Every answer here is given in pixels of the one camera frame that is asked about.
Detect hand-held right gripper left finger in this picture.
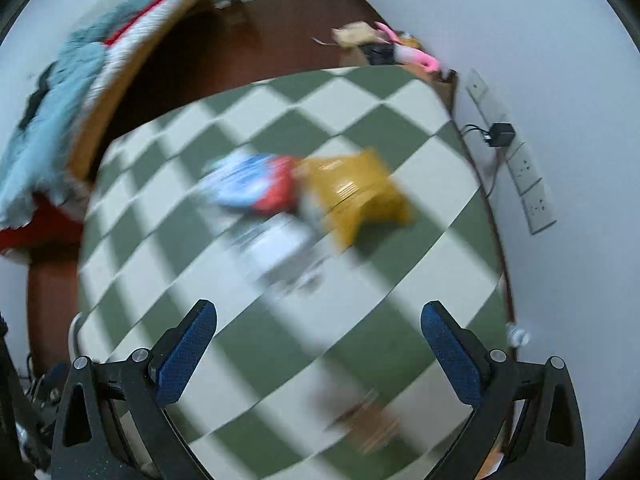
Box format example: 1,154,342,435
52,300,217,480

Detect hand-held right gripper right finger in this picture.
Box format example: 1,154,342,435
421,301,586,480

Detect brown cardboard scrap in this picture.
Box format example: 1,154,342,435
325,390,402,454

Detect white paper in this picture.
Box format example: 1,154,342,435
235,215,332,297

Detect blue white milk carton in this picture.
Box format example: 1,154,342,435
200,152,302,218

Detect gold foil packet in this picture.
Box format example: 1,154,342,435
295,147,416,253

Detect green white checkered table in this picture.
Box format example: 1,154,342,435
75,65,507,480

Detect black charger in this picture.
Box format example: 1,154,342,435
489,122,516,149

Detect light blue duvet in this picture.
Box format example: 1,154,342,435
0,10,117,227

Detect wooden bed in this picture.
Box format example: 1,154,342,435
0,0,212,261

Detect dark clothes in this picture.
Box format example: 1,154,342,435
20,62,62,132

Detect pink plush toy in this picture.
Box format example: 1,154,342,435
375,21,441,73

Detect open cardboard box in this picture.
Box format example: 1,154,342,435
340,42,457,92

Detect red blanket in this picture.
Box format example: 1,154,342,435
105,0,177,47

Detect white wall socket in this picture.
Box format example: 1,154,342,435
520,180,557,235
466,68,489,104
507,144,544,194
479,92,512,132

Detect black charger cable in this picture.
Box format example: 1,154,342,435
460,124,501,197

